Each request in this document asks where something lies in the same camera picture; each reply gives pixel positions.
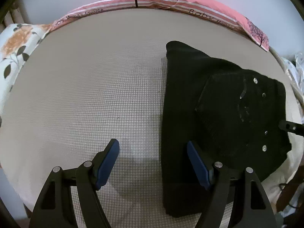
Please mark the beige bed mattress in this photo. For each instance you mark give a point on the beige bed mattress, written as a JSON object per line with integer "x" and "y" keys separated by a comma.
{"x": 95, "y": 87}

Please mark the brown wooden board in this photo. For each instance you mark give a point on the brown wooden board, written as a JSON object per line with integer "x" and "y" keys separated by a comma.
{"x": 285, "y": 199}

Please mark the black pants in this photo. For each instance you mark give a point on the black pants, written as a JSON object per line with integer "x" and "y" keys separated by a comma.
{"x": 185, "y": 99}

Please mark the pink striped pillow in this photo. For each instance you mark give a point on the pink striped pillow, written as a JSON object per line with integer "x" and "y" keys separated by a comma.
{"x": 190, "y": 1}

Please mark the white printed cloth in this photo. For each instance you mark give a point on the white printed cloth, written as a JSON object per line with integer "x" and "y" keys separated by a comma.
{"x": 298, "y": 76}

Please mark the white floral pillow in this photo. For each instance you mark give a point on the white floral pillow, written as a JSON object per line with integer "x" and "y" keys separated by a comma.
{"x": 14, "y": 52}

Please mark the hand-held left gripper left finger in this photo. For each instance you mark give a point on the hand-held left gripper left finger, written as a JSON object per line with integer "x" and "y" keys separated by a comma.
{"x": 108, "y": 163}

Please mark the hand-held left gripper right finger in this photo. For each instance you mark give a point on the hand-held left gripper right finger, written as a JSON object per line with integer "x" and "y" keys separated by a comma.
{"x": 198, "y": 163}

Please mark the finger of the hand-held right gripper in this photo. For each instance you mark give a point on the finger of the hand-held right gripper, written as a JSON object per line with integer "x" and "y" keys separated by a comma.
{"x": 291, "y": 127}

